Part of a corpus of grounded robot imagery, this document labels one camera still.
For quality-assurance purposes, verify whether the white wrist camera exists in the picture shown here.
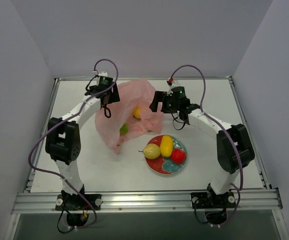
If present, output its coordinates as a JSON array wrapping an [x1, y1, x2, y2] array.
[[93, 70, 108, 78], [166, 77, 181, 95]]

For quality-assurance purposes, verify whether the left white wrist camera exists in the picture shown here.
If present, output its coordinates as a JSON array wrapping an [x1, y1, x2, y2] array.
[[93, 70, 108, 78]]

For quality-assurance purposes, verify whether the red fake strawberry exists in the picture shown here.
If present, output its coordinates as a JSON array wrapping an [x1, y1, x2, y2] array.
[[171, 148, 187, 165]]

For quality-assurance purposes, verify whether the pink plastic bag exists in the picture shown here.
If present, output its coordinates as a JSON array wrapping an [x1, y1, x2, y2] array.
[[94, 78, 163, 154]]

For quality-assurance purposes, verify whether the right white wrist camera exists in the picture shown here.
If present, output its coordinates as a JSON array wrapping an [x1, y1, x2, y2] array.
[[166, 77, 181, 95]]

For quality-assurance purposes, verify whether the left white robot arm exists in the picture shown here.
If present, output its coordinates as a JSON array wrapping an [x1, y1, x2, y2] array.
[[45, 75, 120, 210]]

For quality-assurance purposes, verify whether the orange fake peach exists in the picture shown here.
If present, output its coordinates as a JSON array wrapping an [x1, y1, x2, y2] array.
[[132, 106, 145, 120]]

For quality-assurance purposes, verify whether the red and teal plate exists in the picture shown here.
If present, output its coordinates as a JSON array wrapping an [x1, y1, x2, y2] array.
[[145, 136, 188, 176]]

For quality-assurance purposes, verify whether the yellow fake pear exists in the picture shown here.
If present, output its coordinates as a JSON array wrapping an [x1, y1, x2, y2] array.
[[139, 143, 161, 160]]

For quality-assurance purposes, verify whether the yellow fake mango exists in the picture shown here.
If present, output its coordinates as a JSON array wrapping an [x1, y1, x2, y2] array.
[[160, 135, 174, 158]]

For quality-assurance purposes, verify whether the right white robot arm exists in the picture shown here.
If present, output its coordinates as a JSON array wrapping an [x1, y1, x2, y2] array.
[[149, 86, 255, 208]]

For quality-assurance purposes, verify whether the aluminium front rail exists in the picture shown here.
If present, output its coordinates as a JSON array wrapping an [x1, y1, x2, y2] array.
[[11, 189, 283, 214]]

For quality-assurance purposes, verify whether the green fake fruit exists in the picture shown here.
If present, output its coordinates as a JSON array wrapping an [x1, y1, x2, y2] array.
[[119, 123, 129, 135]]

